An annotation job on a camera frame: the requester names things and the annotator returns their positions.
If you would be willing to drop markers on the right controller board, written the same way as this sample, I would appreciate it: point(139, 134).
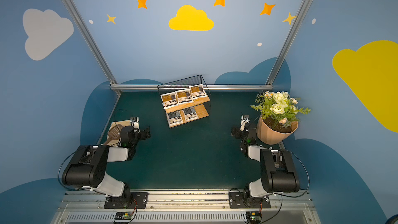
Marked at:
point(253, 217)

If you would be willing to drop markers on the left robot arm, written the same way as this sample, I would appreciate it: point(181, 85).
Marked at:
point(87, 167)

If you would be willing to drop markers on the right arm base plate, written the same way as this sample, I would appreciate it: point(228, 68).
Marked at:
point(243, 200)

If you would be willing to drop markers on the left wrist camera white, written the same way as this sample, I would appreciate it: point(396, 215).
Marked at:
point(134, 122)

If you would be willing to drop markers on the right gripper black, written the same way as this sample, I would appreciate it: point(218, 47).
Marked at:
point(238, 132)

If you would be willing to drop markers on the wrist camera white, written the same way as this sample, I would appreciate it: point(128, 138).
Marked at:
point(134, 122)
point(244, 120)

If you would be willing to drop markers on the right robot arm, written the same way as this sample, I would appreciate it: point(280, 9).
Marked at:
point(277, 169)

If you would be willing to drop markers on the controller board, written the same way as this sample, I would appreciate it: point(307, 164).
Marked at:
point(253, 217)
point(123, 216)

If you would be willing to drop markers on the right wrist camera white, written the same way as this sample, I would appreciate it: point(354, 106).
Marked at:
point(244, 120)

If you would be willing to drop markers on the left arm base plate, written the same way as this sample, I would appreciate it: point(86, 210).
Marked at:
point(134, 200)

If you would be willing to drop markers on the left controller board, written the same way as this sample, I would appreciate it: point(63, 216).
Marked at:
point(123, 216)

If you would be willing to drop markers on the black wire wooden shelf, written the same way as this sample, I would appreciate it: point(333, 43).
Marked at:
point(202, 105)

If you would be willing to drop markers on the grey coffee bag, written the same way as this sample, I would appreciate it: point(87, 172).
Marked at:
point(174, 118)
point(190, 114)

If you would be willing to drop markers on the aluminium front rail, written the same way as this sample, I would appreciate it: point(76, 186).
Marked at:
point(185, 206)

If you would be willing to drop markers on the beige work glove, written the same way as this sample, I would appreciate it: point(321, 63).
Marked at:
point(116, 142)

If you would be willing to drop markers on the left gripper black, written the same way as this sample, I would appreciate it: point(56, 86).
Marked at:
point(142, 132)

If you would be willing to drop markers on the potted white flower plant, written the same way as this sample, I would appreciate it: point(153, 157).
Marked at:
point(278, 116)

